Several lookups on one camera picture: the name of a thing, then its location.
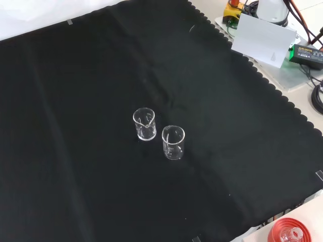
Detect clear glass beaker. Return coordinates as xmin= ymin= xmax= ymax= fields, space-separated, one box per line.
xmin=132 ymin=107 xmax=157 ymax=142
xmin=161 ymin=125 xmax=186 ymax=161

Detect black bench cloth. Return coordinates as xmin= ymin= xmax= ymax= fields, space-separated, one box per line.
xmin=0 ymin=0 xmax=323 ymax=242

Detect pale folded board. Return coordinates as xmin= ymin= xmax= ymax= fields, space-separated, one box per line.
xmin=231 ymin=12 xmax=297 ymax=69

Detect yellow stop button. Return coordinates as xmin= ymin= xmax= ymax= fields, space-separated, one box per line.
xmin=222 ymin=0 xmax=245 ymax=25

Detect black power supply box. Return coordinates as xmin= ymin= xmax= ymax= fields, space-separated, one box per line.
xmin=288 ymin=43 xmax=323 ymax=71

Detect small clear glass flask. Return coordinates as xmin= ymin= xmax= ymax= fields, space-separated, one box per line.
xmin=279 ymin=229 xmax=303 ymax=242

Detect green cable at stop button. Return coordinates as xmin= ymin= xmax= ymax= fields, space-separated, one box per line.
xmin=226 ymin=20 xmax=238 ymax=40

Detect grey metal base plate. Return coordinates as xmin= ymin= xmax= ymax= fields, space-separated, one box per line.
xmin=213 ymin=14 xmax=323 ymax=90

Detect black cable bundle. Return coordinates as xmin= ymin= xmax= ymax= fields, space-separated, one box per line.
xmin=242 ymin=0 xmax=260 ymax=18

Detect black power supply cable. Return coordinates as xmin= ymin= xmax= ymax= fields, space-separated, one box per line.
xmin=299 ymin=63 xmax=323 ymax=86

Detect black coiled cable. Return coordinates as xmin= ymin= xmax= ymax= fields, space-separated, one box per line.
xmin=310 ymin=80 xmax=323 ymax=115

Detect orange cable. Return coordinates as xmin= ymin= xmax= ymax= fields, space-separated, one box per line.
xmin=282 ymin=0 xmax=323 ymax=51

